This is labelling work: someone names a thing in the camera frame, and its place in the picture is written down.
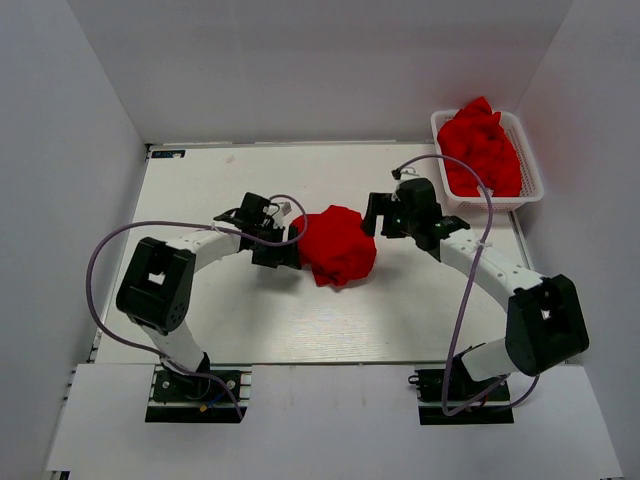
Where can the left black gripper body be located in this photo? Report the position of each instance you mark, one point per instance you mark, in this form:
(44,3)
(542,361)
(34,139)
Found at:
(266,254)

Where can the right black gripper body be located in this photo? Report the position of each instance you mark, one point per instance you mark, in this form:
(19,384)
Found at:
(399,223)

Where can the red t shirt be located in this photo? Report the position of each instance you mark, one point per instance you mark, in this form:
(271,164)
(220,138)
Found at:
(335,248)

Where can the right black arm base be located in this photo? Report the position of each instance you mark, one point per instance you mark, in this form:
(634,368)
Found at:
(491,409)

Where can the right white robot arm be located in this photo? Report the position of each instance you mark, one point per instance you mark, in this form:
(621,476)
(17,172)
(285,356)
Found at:
(545,325)

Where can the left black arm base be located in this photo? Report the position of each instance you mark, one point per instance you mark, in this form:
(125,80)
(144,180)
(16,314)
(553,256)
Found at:
(174,399)

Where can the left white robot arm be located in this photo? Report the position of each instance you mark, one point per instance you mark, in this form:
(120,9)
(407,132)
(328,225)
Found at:
(156,289)

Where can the red t shirts pile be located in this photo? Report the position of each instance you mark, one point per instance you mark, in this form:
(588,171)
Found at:
(475,137)

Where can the blue table label sticker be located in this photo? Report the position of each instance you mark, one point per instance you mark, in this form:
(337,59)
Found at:
(168,154)

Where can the white plastic basket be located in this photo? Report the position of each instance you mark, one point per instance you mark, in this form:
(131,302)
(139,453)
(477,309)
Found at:
(532,186)

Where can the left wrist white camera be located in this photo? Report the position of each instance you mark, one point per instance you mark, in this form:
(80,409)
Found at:
(281,207)

